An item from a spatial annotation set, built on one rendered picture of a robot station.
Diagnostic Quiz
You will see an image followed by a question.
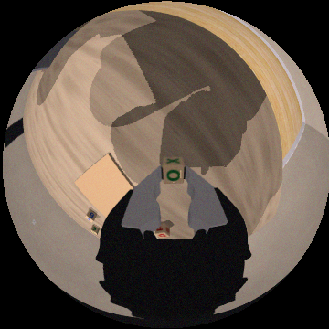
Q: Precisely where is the tan letter block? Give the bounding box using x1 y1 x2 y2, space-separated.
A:
162 157 185 184
90 225 99 235
154 223 170 238
85 210 97 223

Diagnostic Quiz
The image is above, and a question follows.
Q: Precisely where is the tan square mat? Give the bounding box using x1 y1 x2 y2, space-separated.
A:
74 153 134 217

